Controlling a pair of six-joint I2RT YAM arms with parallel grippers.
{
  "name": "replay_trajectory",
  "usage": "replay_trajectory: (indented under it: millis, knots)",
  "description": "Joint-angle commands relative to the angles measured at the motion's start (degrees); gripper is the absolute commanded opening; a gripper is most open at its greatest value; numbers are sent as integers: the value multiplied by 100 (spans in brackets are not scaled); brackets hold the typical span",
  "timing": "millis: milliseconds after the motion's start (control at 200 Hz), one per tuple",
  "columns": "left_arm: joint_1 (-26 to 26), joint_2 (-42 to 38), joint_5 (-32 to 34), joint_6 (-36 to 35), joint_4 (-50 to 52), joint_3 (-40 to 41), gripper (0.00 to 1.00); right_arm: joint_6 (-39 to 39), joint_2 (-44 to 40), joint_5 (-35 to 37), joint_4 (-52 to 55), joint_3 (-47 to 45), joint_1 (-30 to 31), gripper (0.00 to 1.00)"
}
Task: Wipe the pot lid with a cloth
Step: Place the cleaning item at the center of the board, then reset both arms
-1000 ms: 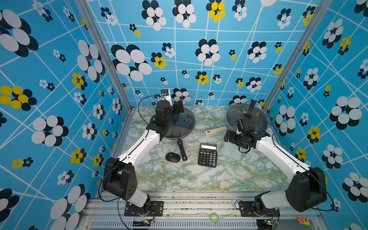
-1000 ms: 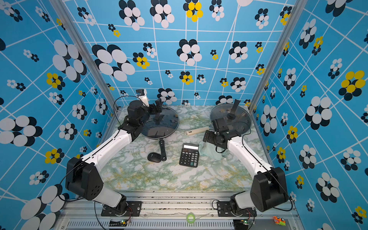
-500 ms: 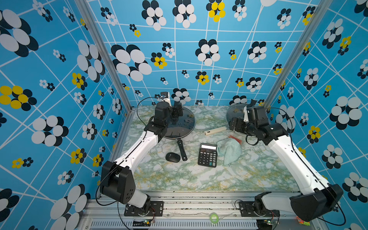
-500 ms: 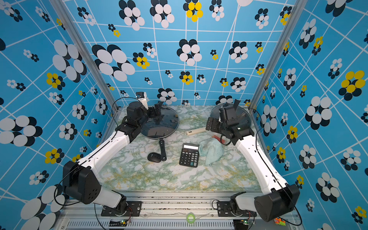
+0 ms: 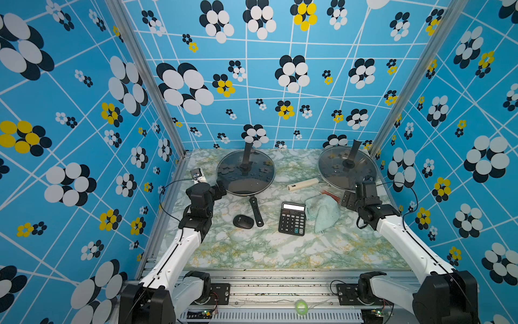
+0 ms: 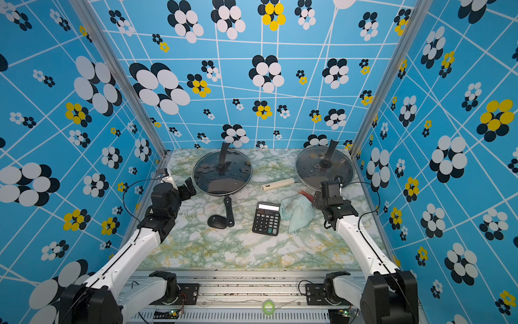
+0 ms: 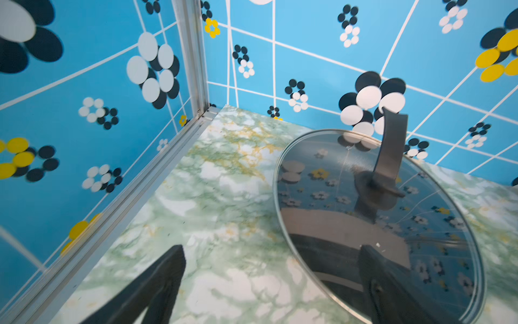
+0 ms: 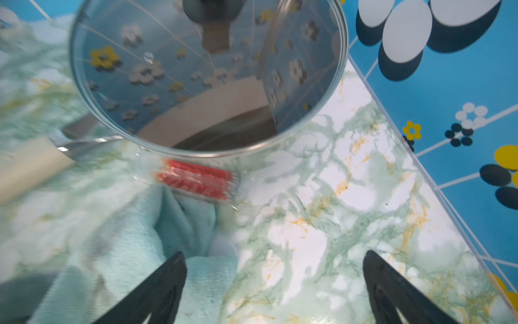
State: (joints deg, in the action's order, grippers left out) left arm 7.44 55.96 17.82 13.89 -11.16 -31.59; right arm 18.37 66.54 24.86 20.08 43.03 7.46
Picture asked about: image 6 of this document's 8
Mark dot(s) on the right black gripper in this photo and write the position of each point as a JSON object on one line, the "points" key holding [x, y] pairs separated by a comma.
{"points": [[317, 200]]}

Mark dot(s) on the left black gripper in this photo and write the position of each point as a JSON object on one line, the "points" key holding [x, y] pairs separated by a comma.
{"points": [[182, 190]]}

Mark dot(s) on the light teal microfiber cloth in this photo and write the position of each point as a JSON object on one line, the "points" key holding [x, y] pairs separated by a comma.
{"points": [[298, 211]]}

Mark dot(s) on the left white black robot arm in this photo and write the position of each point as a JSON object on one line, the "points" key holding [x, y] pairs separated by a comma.
{"points": [[101, 299]]}

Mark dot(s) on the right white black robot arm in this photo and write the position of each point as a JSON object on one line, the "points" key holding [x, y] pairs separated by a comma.
{"points": [[389, 294]]}

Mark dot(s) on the black frying pan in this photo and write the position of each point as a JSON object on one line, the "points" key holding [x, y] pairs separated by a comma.
{"points": [[226, 194]]}

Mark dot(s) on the black computer mouse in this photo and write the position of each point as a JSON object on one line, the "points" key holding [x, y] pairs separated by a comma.
{"points": [[217, 222]]}

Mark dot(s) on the black desk calculator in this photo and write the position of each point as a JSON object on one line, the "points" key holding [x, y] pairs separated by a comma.
{"points": [[267, 219]]}

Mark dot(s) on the green tape roll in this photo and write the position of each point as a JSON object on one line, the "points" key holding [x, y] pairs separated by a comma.
{"points": [[269, 308]]}

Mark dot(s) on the left green circuit board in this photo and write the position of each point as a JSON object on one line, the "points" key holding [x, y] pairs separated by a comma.
{"points": [[162, 314]]}

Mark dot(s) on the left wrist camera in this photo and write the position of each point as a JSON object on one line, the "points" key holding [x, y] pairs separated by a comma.
{"points": [[163, 176]]}

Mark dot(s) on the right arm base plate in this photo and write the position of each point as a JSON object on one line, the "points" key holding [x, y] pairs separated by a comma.
{"points": [[316, 294]]}

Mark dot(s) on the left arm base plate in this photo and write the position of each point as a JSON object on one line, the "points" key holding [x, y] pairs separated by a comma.
{"points": [[188, 293]]}

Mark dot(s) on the aluminium frame rail base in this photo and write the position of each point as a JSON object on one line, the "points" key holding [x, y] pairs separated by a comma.
{"points": [[247, 288]]}

